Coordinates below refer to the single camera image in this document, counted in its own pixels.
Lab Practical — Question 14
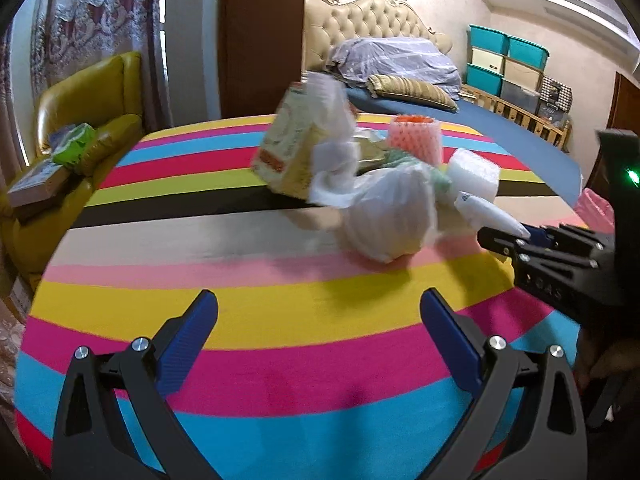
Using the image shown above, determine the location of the black white patterned basket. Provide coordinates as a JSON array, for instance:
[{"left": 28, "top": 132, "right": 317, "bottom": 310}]
[{"left": 539, "top": 75, "right": 572, "bottom": 117}]

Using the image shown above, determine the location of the bed with blue sheet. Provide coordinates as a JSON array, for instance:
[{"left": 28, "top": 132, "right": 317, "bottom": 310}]
[{"left": 345, "top": 85, "right": 583, "bottom": 208}]

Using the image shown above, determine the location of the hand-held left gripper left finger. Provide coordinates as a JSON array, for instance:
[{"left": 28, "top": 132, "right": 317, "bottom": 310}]
[{"left": 52, "top": 289, "right": 221, "bottom": 480}]

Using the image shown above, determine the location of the white plastic bag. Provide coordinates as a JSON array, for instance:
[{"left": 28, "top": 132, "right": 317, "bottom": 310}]
[{"left": 342, "top": 162, "right": 441, "bottom": 265}]

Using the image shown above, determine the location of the blue grey duvet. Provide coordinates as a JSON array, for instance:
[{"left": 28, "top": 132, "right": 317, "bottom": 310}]
[{"left": 332, "top": 36, "right": 462, "bottom": 101}]

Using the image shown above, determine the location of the stack of storage boxes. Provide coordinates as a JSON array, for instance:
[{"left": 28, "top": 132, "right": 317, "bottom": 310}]
[{"left": 466, "top": 24, "right": 551, "bottom": 111}]

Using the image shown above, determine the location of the wooden crib rail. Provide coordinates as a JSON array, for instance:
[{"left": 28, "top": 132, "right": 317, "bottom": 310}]
[{"left": 460, "top": 84, "right": 573, "bottom": 153}]

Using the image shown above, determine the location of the green snack packet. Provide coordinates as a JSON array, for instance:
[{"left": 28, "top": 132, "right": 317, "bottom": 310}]
[{"left": 52, "top": 124, "right": 98, "bottom": 170}]

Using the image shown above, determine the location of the person's right hand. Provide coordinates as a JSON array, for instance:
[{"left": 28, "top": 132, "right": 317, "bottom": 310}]
[{"left": 575, "top": 340, "right": 627, "bottom": 381}]

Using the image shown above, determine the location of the beige tufted headboard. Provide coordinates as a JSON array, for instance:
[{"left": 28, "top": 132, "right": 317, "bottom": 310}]
[{"left": 305, "top": 0, "right": 453, "bottom": 76}]

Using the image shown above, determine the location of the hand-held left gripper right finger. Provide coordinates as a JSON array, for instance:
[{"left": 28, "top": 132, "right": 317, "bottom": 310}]
[{"left": 417, "top": 287, "right": 590, "bottom": 480}]

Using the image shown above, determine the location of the ceiling air vent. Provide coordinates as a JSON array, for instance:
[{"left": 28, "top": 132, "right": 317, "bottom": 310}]
[{"left": 542, "top": 0, "right": 628, "bottom": 33}]

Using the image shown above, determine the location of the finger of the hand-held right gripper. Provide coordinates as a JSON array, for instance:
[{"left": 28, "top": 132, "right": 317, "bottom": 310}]
[
  {"left": 476, "top": 226, "right": 601, "bottom": 281},
  {"left": 525, "top": 224, "right": 613, "bottom": 251}
]

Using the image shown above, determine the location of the yellow leather armchair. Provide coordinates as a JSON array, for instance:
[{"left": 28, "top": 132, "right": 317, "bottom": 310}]
[{"left": 0, "top": 51, "right": 146, "bottom": 321}]

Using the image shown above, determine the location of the white plastic tube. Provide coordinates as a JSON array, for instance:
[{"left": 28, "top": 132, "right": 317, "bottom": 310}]
[{"left": 452, "top": 191, "right": 532, "bottom": 240}]

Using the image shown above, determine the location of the brown wooden wardrobe panel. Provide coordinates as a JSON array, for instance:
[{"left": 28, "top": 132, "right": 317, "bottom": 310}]
[{"left": 218, "top": 0, "right": 307, "bottom": 121}]

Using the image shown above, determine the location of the white bubble wrap block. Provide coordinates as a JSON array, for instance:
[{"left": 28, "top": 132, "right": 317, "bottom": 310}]
[{"left": 445, "top": 147, "right": 501, "bottom": 206}]

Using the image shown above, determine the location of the striped colourful tablecloth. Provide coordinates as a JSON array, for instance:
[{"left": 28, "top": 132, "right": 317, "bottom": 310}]
[{"left": 14, "top": 112, "right": 588, "bottom": 480}]

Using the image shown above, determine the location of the pale blue packet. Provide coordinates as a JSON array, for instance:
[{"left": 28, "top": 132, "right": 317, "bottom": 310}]
[{"left": 47, "top": 127, "right": 76, "bottom": 153}]

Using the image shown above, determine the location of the pink wastebasket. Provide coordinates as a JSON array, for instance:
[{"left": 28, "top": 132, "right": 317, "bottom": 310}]
[{"left": 575, "top": 187, "right": 618, "bottom": 233}]

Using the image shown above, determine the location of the striped beige pillow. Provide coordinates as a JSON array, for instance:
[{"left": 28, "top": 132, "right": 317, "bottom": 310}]
[{"left": 367, "top": 74, "right": 458, "bottom": 112}]

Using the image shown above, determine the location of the yellow carton box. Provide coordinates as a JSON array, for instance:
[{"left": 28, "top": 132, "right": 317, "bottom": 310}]
[{"left": 250, "top": 85, "right": 341, "bottom": 198}]

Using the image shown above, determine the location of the green wavy wrapper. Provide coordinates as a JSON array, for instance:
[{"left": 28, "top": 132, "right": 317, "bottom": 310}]
[{"left": 382, "top": 152, "right": 453, "bottom": 198}]

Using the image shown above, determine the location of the brown wooden door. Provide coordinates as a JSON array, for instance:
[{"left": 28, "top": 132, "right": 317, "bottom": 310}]
[{"left": 585, "top": 71, "right": 640, "bottom": 196}]

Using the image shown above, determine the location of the pink lace curtain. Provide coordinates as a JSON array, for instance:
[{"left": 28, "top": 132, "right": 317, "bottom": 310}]
[{"left": 27, "top": 0, "right": 168, "bottom": 111}]

